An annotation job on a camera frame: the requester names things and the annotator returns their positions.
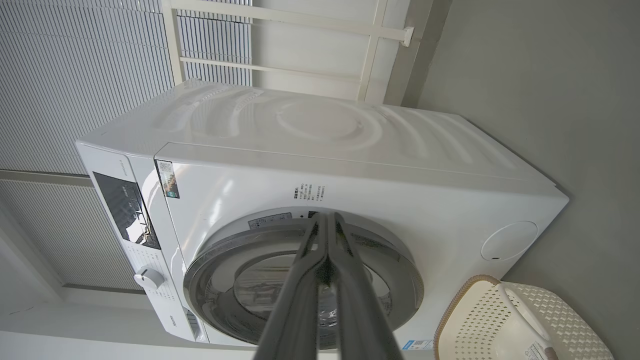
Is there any black glossy display panel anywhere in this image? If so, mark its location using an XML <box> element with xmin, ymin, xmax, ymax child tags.
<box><xmin>92</xmin><ymin>172</ymin><xmax>161</xmax><ymax>250</ymax></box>

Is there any white slatted window blind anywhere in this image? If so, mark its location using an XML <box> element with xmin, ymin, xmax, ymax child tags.
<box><xmin>0</xmin><ymin>0</ymin><xmax>253</xmax><ymax>291</ymax></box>

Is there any white front-load washing machine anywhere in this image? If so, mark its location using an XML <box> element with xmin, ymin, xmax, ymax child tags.
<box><xmin>76</xmin><ymin>79</ymin><xmax>570</xmax><ymax>352</ymax></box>

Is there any cream perforated laundry basket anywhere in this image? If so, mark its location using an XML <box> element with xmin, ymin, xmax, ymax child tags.
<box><xmin>434</xmin><ymin>275</ymin><xmax>615</xmax><ymax>360</ymax></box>

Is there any round white filter cover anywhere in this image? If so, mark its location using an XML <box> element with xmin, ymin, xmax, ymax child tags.
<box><xmin>481</xmin><ymin>221</ymin><xmax>538</xmax><ymax>262</ymax></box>

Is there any dark energy label sticker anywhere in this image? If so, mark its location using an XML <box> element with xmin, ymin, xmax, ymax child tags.
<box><xmin>155</xmin><ymin>160</ymin><xmax>180</xmax><ymax>199</ymax></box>

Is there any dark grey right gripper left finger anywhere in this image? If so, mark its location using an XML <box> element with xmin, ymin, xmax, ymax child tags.
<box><xmin>252</xmin><ymin>212</ymin><xmax>328</xmax><ymax>360</ymax></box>

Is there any white washing machine dial knob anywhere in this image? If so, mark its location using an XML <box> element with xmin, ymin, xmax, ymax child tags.
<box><xmin>133</xmin><ymin>268</ymin><xmax>165</xmax><ymax>290</ymax></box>

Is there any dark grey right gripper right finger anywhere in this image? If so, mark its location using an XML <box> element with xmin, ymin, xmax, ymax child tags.
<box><xmin>327</xmin><ymin>212</ymin><xmax>403</xmax><ymax>360</ymax></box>

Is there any white metal railing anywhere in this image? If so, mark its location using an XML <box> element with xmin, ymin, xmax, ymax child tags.
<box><xmin>161</xmin><ymin>0</ymin><xmax>415</xmax><ymax>103</ymax></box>

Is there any round glass washing machine door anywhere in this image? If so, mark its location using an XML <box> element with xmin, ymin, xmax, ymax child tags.
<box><xmin>183</xmin><ymin>212</ymin><xmax>425</xmax><ymax>351</ymax></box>

